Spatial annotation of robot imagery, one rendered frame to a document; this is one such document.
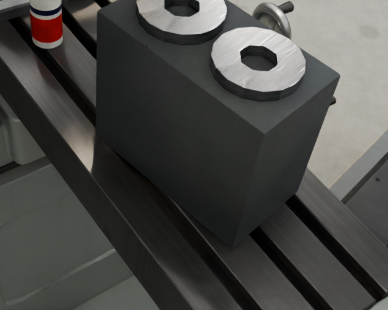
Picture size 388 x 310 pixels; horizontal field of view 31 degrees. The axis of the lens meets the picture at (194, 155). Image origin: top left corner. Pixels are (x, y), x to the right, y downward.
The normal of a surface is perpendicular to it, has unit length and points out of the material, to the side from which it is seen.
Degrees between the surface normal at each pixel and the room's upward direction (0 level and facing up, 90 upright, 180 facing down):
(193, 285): 0
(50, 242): 90
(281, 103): 0
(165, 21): 0
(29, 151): 90
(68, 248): 90
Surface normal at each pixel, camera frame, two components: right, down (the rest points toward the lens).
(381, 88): 0.11, -0.65
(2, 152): 0.59, 0.66
